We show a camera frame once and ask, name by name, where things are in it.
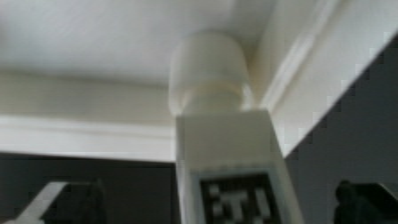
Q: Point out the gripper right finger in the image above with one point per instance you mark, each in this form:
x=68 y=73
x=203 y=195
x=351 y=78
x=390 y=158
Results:
x=367 y=203

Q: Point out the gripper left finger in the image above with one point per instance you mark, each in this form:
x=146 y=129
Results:
x=66 y=204

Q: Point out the white table leg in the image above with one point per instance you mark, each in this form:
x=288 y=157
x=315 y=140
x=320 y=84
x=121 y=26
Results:
x=235 y=189

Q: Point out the white square tabletop part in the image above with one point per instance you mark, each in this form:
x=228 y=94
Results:
x=86 y=51

